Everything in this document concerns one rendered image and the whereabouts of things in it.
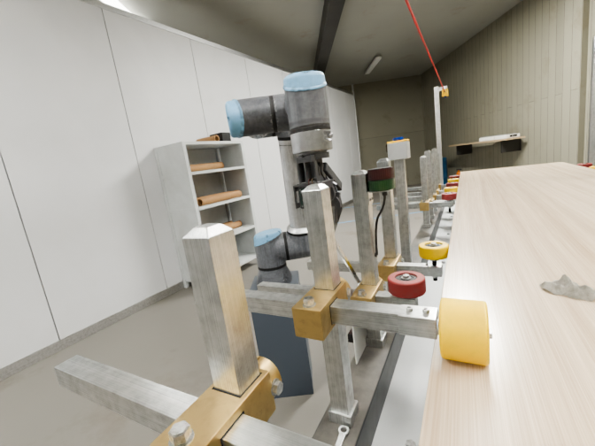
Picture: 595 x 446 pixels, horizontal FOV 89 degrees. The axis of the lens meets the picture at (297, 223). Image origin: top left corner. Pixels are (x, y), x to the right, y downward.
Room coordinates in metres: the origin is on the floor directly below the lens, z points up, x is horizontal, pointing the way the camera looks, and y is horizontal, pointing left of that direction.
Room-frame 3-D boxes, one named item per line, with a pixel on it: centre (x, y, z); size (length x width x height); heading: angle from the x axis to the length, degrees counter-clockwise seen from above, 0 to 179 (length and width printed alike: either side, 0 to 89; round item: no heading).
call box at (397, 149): (1.16, -0.42, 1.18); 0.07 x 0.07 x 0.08; 60
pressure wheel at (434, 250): (0.84, -0.38, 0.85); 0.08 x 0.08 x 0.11
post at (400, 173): (1.17, -0.42, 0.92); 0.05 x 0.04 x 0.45; 150
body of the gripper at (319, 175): (0.69, -0.05, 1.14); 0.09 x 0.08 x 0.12; 150
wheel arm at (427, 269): (0.94, -0.21, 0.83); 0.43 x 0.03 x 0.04; 60
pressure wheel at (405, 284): (0.64, -0.22, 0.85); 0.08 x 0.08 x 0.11
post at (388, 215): (0.94, -0.29, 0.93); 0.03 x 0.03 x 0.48; 60
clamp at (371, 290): (0.70, -0.15, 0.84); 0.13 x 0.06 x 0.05; 150
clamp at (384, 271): (0.92, -0.28, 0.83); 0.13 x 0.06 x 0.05; 150
